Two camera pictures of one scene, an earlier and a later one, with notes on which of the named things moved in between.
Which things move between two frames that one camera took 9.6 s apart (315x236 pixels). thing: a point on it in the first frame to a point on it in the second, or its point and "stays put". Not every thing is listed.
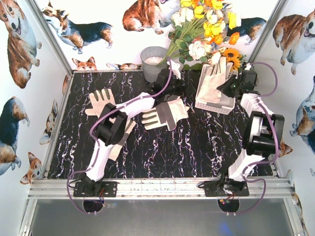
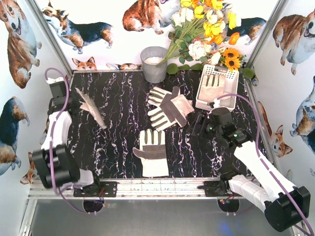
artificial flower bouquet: x=202 y=30 stays put
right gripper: x=227 y=86 to x=200 y=123
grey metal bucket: x=151 y=57 stays put
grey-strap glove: x=115 y=151 to x=152 y=153
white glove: x=99 y=100 to x=88 y=104
